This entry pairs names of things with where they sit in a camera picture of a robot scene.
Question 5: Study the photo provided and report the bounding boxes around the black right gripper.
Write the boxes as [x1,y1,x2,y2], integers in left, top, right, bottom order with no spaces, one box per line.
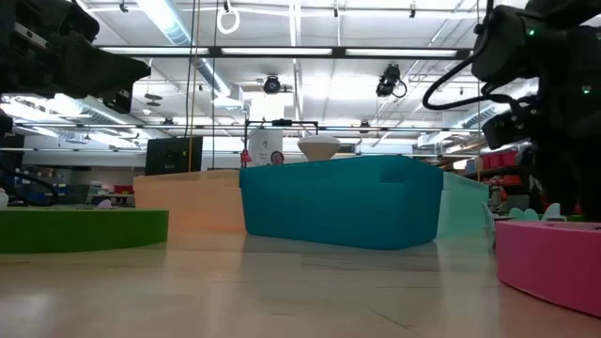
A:
[528,82,601,222]

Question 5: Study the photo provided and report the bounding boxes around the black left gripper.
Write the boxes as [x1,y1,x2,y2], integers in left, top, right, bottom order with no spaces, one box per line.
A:
[0,0,152,115]

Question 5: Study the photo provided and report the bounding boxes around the white teal staple remover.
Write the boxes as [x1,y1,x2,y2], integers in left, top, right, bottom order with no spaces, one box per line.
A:
[540,202,563,222]
[508,207,540,222]

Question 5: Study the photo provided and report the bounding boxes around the pink tape roll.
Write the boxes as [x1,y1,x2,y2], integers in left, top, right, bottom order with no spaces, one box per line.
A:
[494,220,601,319]

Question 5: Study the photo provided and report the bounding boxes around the red storage bins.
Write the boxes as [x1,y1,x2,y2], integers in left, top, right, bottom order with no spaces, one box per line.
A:
[482,150,520,171]

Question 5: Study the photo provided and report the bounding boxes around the black monitor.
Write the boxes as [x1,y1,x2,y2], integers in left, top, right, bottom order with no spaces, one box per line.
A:
[144,135,205,177]

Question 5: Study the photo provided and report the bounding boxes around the mint green plastic tray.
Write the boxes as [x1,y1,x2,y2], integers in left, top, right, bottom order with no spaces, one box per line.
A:
[435,171,490,239]

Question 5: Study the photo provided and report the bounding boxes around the orange translucent plastic tray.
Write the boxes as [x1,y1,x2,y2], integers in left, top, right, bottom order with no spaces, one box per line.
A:
[132,169,248,235]

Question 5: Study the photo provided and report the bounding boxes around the white paper sign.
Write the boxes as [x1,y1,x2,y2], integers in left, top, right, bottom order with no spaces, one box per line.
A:
[248,129,285,167]

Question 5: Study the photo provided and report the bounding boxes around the white dome lamp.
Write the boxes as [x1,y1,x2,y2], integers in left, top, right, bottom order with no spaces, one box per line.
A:
[297,134,343,162]

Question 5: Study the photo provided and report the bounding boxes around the LED light bar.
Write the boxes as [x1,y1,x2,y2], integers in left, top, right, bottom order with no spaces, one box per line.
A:
[96,44,474,60]

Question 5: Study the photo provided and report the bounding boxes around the dark teal plastic tray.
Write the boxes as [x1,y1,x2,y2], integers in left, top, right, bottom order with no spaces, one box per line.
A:
[239,155,445,252]

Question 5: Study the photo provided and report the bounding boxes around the black hanging cable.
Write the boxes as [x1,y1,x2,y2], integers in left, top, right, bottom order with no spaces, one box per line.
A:
[183,0,197,138]

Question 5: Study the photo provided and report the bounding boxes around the yellow hanging cable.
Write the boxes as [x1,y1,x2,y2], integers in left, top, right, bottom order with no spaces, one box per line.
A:
[187,0,202,173]

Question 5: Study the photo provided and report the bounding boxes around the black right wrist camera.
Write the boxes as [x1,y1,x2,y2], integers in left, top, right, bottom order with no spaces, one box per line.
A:
[482,108,534,151]

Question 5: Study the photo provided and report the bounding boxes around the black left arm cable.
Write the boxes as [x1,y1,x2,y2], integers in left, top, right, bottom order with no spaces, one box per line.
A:
[0,162,61,207]

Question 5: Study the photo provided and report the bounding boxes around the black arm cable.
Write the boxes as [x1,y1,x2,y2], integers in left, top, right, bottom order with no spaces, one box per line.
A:
[0,162,61,207]
[421,44,516,112]

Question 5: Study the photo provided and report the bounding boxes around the white hanging ring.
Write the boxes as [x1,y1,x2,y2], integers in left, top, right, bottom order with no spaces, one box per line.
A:
[216,8,241,36]

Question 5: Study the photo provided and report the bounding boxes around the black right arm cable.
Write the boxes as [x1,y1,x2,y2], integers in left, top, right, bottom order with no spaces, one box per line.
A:
[421,44,516,112]

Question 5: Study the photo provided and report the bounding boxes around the small black round camera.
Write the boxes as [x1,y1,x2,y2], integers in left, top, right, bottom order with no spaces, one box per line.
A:
[262,74,283,96]

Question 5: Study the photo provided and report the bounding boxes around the black overhead camera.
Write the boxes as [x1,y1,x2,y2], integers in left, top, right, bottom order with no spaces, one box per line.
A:
[375,63,408,100]

